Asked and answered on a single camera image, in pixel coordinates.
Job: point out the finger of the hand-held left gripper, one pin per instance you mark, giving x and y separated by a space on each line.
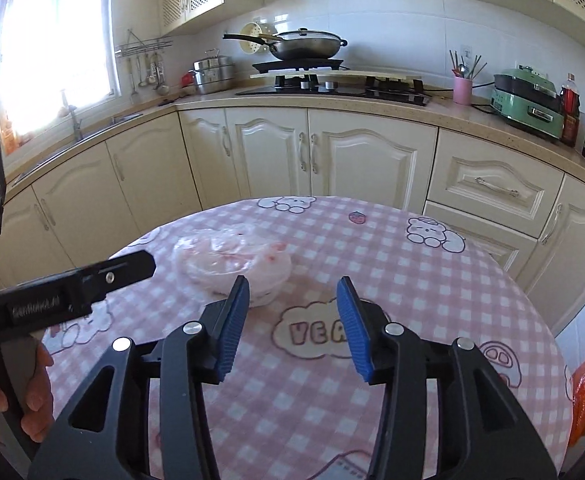
122 270

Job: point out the hanging metal skimmer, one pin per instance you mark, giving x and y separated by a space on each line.
160 75

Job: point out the black induction cooker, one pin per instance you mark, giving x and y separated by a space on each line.
297 66

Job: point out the kitchen window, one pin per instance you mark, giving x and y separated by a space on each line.
47 35

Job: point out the metal faucet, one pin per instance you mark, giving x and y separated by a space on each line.
75 122

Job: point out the pink utensil holder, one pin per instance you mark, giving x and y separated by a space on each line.
462 91

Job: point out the steel sink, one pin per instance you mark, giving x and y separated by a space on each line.
122 119

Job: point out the small red container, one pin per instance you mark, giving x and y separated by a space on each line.
188 80

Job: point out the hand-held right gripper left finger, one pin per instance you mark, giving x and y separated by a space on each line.
232 325

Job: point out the metal utensil rack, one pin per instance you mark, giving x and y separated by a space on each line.
142 47

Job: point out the person's left hand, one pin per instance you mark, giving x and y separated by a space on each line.
40 395

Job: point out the green electric grill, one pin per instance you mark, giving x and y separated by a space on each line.
527 105

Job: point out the pink checked tablecloth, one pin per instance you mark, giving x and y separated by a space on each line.
422 270

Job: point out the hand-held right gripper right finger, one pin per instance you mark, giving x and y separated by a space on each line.
352 330

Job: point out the steel steamer pot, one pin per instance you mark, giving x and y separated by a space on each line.
215 72

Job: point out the cream colander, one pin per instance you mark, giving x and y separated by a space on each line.
250 42

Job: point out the hanging metal spatula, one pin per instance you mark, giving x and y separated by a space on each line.
133 80

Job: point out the black gas stove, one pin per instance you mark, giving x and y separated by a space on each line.
322 91

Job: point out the steel wok with lid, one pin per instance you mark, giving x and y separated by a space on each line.
307 45

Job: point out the hanging metal spoon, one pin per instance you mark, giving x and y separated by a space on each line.
147 72

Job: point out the clear plastic bag red print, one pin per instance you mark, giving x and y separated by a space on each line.
222 260

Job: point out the bundle of chopsticks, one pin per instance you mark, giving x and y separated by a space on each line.
465 67

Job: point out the cream kitchen base cabinets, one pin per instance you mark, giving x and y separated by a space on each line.
362 155

